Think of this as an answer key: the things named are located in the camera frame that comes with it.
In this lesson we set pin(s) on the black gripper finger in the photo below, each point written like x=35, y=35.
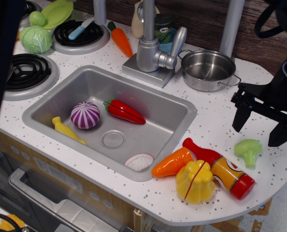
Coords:
x=242, y=115
x=278, y=135

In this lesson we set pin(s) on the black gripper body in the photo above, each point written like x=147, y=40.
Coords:
x=267, y=100

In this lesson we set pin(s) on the green toy broccoli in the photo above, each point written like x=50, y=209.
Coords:
x=248, y=149

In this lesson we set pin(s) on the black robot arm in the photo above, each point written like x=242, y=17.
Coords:
x=271, y=22

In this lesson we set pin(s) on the stainless steel pot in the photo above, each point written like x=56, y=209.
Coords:
x=207, y=70

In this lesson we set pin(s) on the red toy ketchup bottle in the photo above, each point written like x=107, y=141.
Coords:
x=233, y=179

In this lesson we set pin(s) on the silver right support pole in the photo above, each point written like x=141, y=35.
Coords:
x=231, y=26

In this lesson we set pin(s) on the silver support pole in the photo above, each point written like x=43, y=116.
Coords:
x=99, y=11
x=231, y=26

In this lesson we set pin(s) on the yellow toy bell pepper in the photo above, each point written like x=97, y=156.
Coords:
x=194, y=182

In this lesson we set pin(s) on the orange toy carrot half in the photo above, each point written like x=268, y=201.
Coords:
x=173, y=163

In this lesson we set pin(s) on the silver toy faucet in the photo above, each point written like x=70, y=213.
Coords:
x=150, y=64

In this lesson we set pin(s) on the blue toy bowl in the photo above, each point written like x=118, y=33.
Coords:
x=166, y=42

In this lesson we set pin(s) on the white toy onion half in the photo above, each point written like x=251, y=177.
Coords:
x=139, y=162

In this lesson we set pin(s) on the silver toy sink basin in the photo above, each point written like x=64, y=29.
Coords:
x=112, y=141

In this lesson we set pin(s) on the green toy can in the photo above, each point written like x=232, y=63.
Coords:
x=162, y=25

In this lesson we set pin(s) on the red toy chili pepper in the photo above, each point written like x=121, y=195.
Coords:
x=123, y=111

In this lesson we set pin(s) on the cream toy bottle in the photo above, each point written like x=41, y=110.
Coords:
x=140, y=28

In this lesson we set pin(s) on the orange toy carrot with leaves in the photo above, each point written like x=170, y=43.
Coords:
x=120, y=39

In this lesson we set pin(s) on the purple striped toy onion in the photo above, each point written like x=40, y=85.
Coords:
x=85, y=115

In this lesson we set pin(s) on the back right stove burner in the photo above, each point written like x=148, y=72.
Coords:
x=93, y=38

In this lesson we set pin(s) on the stove burner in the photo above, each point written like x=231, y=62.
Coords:
x=93, y=38
x=29, y=7
x=31, y=76

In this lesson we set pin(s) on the silver left support pole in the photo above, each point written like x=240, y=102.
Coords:
x=99, y=11

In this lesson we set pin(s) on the yellow toy squash piece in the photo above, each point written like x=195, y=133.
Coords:
x=60, y=127

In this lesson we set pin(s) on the green toy plate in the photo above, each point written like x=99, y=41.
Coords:
x=56, y=13

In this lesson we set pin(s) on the front left stove burner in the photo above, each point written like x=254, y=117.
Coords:
x=31, y=76

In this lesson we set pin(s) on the green toy cabbage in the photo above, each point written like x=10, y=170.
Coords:
x=36, y=39

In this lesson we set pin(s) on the green toy ball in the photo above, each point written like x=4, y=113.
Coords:
x=37, y=18

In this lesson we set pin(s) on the back left stove burner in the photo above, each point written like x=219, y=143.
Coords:
x=29, y=7

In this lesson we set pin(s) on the yellow object bottom left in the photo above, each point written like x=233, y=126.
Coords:
x=7, y=226

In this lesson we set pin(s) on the blue handled toy knife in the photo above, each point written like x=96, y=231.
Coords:
x=80, y=29

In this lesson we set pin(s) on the grey oven door handle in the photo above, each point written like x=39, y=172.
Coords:
x=18, y=181

